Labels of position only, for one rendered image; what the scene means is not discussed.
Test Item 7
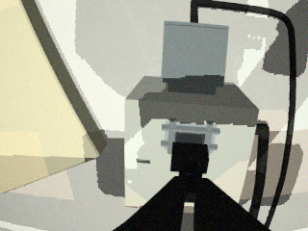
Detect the flat beige square slab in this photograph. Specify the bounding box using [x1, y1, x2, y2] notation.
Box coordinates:
[0, 0, 107, 193]

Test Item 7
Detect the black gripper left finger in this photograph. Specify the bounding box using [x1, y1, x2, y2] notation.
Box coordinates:
[113, 176, 186, 231]

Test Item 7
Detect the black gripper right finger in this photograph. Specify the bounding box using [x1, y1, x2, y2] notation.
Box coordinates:
[193, 177, 270, 231]

